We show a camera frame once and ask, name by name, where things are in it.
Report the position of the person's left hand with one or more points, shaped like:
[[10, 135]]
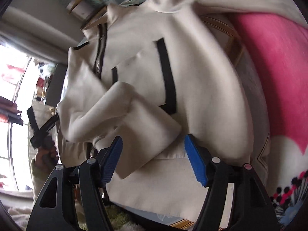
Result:
[[47, 157]]

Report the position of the wooden chair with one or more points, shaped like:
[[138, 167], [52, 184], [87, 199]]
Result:
[[85, 12]]

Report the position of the beige zip jacket black trim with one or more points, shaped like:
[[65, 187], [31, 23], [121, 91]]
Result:
[[154, 73]]

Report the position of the pink floral blanket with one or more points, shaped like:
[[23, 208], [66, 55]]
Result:
[[277, 43]]

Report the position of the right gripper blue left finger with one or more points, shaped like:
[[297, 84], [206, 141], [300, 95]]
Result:
[[109, 162]]

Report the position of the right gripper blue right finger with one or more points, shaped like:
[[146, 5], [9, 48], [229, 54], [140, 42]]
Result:
[[197, 163]]

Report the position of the fruit pattern blue tablecloth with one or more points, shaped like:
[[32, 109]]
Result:
[[231, 38]]

